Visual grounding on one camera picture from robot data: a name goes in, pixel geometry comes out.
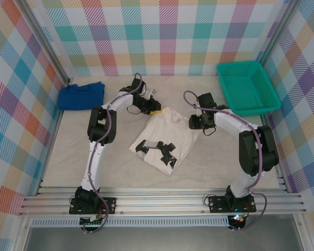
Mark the white printed t-shirt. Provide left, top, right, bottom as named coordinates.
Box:
left=128, top=106, right=201, bottom=177

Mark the teal plastic basket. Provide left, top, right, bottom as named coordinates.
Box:
left=216, top=60, right=282, bottom=118

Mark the blue t-shirt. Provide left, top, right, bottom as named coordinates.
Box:
left=57, top=81, right=106, bottom=111

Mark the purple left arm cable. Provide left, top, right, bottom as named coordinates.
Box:
left=81, top=72, right=147, bottom=235

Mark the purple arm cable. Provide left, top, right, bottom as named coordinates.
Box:
left=183, top=90, right=268, bottom=232
left=81, top=72, right=147, bottom=235

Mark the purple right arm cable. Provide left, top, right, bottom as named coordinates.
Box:
left=183, top=90, right=268, bottom=232

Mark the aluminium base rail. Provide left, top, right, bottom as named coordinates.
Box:
left=18, top=187, right=307, bottom=216

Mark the white slotted cable duct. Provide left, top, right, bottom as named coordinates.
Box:
left=31, top=218, right=230, bottom=227

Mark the aluminium frame post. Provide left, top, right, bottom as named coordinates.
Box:
left=252, top=0, right=301, bottom=76
left=15, top=0, right=74, bottom=87

